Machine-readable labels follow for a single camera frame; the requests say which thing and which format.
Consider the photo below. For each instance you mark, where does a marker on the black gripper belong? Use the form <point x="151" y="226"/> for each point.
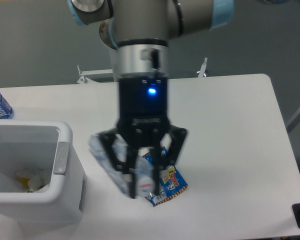
<point x="143" y="122"/>

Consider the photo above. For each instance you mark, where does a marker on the crushed clear plastic bottle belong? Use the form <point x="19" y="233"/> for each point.
<point x="143" y="169"/>

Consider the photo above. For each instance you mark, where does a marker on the blue snack wrapper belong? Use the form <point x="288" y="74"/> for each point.
<point x="170" y="186"/>

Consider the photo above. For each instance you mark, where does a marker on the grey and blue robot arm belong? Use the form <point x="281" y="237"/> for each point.
<point x="139" y="31"/>

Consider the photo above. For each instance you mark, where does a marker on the white trash can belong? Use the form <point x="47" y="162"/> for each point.
<point x="26" y="144"/>

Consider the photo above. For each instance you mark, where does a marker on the yellow white trash in bin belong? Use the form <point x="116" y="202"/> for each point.
<point x="33" y="180"/>

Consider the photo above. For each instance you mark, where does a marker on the white pedestal foot bracket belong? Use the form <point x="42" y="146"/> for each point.
<point x="95" y="76"/>

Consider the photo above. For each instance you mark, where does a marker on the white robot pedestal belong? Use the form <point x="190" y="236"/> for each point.
<point x="112" y="62"/>

